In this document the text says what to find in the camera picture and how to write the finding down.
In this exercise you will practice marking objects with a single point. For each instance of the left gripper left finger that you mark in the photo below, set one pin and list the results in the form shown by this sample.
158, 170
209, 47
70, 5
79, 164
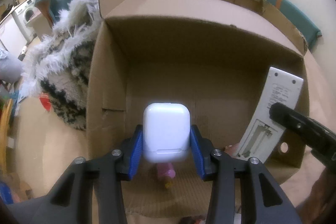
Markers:
132, 152

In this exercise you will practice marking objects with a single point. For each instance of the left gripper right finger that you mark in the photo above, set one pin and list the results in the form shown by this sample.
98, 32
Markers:
201, 149

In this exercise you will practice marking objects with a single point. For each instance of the white earbuds case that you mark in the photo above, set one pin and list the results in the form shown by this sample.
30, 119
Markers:
166, 132

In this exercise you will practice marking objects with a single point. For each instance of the pink small bottle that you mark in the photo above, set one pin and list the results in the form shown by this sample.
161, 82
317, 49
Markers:
166, 173

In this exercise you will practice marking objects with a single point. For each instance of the red snack packet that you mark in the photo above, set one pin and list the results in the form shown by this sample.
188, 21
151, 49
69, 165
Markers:
45, 101

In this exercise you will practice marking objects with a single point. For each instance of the teal cushion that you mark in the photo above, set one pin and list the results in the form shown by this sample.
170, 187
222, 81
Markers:
306, 26

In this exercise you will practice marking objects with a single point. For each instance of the cardboard box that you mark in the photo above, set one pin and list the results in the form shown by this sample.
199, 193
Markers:
228, 62

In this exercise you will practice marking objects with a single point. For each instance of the shaggy black white rug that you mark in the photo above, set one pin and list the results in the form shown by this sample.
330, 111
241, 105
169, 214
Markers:
59, 65

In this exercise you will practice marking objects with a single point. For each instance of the wooden chair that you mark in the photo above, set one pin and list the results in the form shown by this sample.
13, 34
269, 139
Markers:
4, 128

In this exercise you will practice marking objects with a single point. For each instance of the grey stuffed bag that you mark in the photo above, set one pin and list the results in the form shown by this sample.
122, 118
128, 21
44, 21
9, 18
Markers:
10, 67

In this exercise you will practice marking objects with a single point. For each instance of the white washing machine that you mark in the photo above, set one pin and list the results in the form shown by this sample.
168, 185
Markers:
22, 14

